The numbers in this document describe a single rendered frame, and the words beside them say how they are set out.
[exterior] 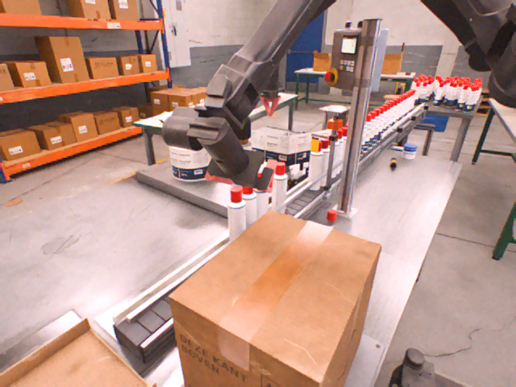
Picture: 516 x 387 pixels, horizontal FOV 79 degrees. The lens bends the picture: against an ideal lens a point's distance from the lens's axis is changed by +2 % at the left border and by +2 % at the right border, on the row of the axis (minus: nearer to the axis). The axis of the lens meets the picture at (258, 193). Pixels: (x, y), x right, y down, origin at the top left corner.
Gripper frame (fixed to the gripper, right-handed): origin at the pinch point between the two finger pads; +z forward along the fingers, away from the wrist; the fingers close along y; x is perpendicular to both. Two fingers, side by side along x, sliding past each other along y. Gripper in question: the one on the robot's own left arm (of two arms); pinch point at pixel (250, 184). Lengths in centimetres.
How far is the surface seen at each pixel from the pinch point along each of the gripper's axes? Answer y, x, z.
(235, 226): 10.6, 4.9, 20.9
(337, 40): 0, -67, 21
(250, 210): 9.0, -1.5, 23.2
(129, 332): 17.9, 37.3, 7.1
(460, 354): -72, 8, 147
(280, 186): 6.5, -14.9, 32.8
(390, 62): 33, -456, 397
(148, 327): 15.0, 35.2, 8.9
